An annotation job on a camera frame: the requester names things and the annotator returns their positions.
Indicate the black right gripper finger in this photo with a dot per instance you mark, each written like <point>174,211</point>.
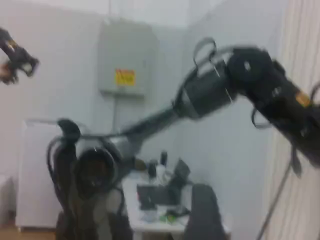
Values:
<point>205,215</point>

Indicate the black tablet stand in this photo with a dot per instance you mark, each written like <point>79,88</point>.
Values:
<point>181,170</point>

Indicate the white cup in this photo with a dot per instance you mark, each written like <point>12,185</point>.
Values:
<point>161,172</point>

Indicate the green packet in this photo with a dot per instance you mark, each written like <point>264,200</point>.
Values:
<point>172,217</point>

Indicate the yellow warning sticker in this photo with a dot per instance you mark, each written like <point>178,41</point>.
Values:
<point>125,77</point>

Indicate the black laptop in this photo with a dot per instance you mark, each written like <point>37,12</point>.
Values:
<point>152,197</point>

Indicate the black bottle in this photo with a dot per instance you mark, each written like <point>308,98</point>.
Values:
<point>164,157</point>

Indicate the white cabinet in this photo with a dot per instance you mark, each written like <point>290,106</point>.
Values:
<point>35,175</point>

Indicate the grey wall electrical box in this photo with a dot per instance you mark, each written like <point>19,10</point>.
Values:
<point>125,50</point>

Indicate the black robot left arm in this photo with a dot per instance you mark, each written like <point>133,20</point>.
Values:
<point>212,87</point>

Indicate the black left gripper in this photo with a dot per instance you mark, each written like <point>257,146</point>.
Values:
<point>305,135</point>

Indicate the white desk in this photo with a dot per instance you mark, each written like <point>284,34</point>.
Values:
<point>150,226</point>

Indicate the white pleated curtain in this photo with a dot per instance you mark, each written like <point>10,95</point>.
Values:
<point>300,37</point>

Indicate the black cylindrical container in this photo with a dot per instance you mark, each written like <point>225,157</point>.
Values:
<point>152,170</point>

